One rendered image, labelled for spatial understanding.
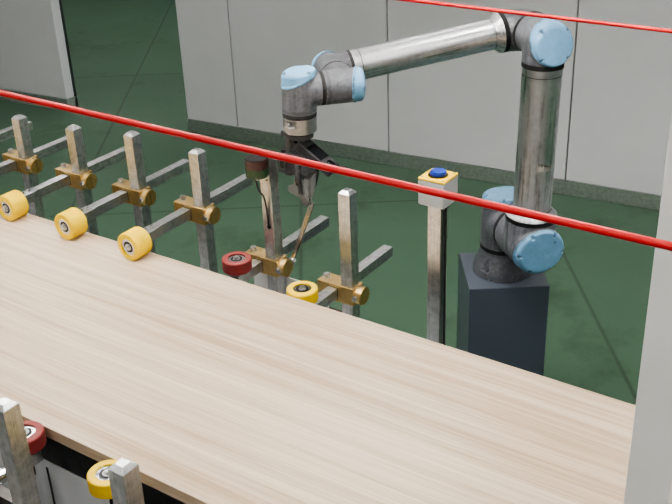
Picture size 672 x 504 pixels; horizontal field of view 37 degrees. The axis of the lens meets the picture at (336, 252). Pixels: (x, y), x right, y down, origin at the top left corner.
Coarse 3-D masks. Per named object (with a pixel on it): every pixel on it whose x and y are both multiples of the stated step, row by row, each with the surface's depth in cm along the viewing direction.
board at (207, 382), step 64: (0, 256) 277; (64, 256) 275; (0, 320) 246; (64, 320) 245; (128, 320) 244; (192, 320) 243; (256, 320) 242; (320, 320) 241; (0, 384) 221; (64, 384) 220; (128, 384) 219; (192, 384) 219; (256, 384) 218; (320, 384) 217; (384, 384) 216; (448, 384) 215; (512, 384) 214; (128, 448) 200; (192, 448) 199; (256, 448) 198; (320, 448) 197; (384, 448) 197; (448, 448) 196; (512, 448) 195; (576, 448) 195
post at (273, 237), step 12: (276, 168) 266; (276, 180) 267; (264, 192) 267; (276, 192) 268; (264, 204) 269; (276, 204) 269; (264, 216) 271; (276, 216) 271; (264, 228) 273; (276, 228) 272; (276, 240) 273; (276, 252) 275; (276, 288) 280
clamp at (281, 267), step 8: (256, 256) 278; (264, 256) 278; (264, 264) 278; (272, 264) 276; (280, 264) 275; (288, 264) 276; (264, 272) 279; (272, 272) 277; (280, 272) 275; (288, 272) 277
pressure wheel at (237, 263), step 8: (224, 256) 271; (232, 256) 271; (240, 256) 271; (248, 256) 270; (224, 264) 268; (232, 264) 266; (240, 264) 267; (248, 264) 268; (224, 272) 269; (232, 272) 267; (240, 272) 268
